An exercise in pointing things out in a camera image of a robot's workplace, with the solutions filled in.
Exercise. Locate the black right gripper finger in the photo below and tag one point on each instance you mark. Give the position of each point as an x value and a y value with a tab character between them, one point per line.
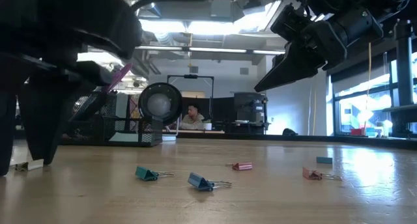
293	67

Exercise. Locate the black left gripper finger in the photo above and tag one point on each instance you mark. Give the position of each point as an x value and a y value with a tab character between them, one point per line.
49	120
7	129

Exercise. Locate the white binder clip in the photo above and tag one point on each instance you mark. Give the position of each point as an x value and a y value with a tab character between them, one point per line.
31	165

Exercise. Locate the black mesh desk organizer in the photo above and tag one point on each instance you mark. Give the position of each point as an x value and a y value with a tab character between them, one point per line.
150	137

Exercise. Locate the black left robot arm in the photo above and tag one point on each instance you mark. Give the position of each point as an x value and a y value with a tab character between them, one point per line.
65	19

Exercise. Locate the black equipment rack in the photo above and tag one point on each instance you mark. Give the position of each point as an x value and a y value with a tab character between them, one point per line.
251	110

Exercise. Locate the small black dome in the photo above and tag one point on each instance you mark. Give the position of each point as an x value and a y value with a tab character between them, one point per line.
289	132

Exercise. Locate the pale green cloth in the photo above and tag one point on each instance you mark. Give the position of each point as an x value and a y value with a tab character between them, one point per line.
122	105

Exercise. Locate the ceiling light bar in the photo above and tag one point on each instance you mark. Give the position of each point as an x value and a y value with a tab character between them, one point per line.
211	50

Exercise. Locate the pink patterned cloth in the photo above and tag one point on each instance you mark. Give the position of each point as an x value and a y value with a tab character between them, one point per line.
134	105

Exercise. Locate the wooden top workbench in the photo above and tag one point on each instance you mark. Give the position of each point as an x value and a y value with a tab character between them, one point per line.
215	131

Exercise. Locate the white cup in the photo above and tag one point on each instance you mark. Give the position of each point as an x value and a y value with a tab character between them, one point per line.
207	126

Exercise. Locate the pink striped binder clip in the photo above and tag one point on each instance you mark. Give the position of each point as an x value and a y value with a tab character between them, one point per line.
242	166

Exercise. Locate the teal binder clip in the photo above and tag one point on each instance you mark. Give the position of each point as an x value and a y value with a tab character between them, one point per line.
146	174

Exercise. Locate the person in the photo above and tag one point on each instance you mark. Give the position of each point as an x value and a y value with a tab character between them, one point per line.
193	121

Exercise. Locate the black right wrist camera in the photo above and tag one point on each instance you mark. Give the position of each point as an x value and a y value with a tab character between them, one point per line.
288	22

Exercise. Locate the black background rig frame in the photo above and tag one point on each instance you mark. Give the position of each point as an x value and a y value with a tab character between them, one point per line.
190	76

